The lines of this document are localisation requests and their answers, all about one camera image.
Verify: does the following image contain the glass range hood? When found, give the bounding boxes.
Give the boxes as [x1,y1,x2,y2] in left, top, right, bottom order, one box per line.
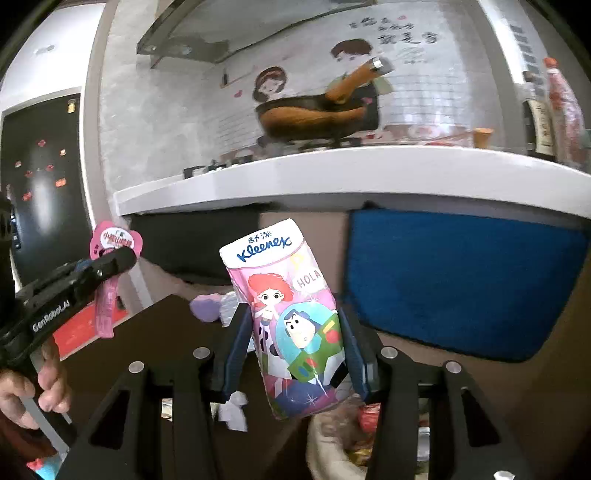
[136,0,354,66]

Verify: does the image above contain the black wok with wooden handle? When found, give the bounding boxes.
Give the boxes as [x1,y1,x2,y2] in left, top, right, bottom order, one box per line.
[255,57,396,142]

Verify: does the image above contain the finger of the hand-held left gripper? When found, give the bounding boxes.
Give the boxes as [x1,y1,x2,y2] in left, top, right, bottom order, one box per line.
[21,260,95,296]
[46,246,139,306]

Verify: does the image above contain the red bottle with orange cap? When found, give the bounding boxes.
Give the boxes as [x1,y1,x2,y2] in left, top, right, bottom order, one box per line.
[542,57,588,170]

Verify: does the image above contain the blue cloth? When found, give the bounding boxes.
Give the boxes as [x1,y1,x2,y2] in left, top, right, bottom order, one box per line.
[344,207,590,364]

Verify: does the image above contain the pink snack stick wrapper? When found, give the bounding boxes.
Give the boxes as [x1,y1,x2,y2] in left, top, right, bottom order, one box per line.
[89,220,143,341]

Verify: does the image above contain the white paper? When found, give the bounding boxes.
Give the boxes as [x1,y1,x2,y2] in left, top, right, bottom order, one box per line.
[216,391,251,433]

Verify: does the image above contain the red plastic bag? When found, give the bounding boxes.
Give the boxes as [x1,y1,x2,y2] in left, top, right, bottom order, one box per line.
[359,403,385,431]

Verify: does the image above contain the white trash bin with liner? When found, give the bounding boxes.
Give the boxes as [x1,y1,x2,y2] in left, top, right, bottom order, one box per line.
[306,396,437,480]

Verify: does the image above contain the white kitchen counter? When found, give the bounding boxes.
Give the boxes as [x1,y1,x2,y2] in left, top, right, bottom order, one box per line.
[113,142,591,219]

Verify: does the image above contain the black cloth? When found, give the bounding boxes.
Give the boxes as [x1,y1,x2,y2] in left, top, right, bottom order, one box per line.
[133,207,265,285]

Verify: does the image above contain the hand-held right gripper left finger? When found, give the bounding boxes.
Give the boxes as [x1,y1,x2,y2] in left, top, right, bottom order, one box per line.
[58,302,254,480]

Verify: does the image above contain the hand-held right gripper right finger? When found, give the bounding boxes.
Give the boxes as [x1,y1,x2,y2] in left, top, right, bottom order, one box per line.
[338,305,543,480]

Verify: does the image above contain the cartoon couple wall sticker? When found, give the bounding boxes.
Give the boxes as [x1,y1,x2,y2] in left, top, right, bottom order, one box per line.
[250,17,440,145]

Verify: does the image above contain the purple wrapper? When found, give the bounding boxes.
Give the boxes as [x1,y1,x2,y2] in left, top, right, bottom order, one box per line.
[189,292,223,324]

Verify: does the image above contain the dark sauce bottle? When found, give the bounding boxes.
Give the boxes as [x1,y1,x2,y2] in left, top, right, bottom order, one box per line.
[521,71,558,162]

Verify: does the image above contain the cartoon print tissue pack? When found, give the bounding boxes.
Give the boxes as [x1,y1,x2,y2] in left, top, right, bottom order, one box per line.
[218,218,352,422]

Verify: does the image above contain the red floor mat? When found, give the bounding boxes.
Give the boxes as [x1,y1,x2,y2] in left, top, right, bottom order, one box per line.
[54,304,129,361]

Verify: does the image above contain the person's left hand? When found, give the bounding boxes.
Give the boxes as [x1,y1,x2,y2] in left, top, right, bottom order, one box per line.
[0,339,74,432]

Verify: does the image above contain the black fridge with magnets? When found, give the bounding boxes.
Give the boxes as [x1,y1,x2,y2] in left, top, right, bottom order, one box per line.
[0,91,94,289]

